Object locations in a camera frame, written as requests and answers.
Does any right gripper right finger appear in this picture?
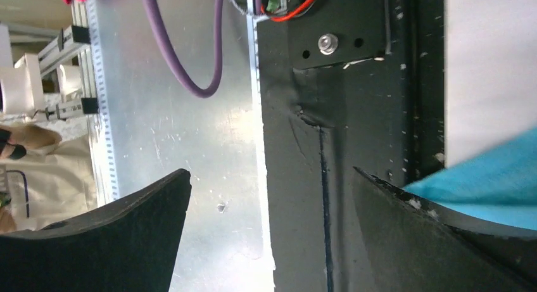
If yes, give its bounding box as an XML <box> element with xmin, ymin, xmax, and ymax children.
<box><xmin>352</xmin><ymin>168</ymin><xmax>536</xmax><ymax>291</ymax></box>

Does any right controller board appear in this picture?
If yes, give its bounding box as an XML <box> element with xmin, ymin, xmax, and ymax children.
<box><xmin>258</xmin><ymin>0</ymin><xmax>326</xmax><ymax>23</ymax></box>

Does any cyan t-shirt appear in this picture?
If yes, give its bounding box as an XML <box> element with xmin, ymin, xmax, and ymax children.
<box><xmin>404</xmin><ymin>129</ymin><xmax>536</xmax><ymax>230</ymax></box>

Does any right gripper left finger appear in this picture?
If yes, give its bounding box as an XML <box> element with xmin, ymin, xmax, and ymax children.
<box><xmin>1</xmin><ymin>169</ymin><xmax>192</xmax><ymax>291</ymax></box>

